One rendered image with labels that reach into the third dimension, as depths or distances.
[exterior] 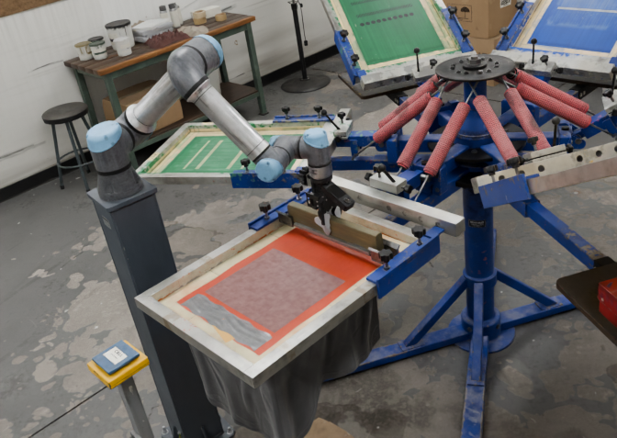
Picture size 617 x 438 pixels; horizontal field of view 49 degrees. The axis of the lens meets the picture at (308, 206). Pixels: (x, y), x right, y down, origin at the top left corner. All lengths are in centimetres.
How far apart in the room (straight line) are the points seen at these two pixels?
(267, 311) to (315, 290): 16
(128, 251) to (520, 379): 175
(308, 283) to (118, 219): 68
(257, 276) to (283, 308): 20
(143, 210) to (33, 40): 346
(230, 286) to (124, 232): 43
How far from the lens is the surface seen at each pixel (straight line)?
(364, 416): 300
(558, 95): 279
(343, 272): 214
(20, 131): 574
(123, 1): 600
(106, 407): 339
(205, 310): 209
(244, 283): 218
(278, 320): 199
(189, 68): 204
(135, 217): 237
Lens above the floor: 218
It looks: 29 degrees down
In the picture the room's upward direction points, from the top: 9 degrees counter-clockwise
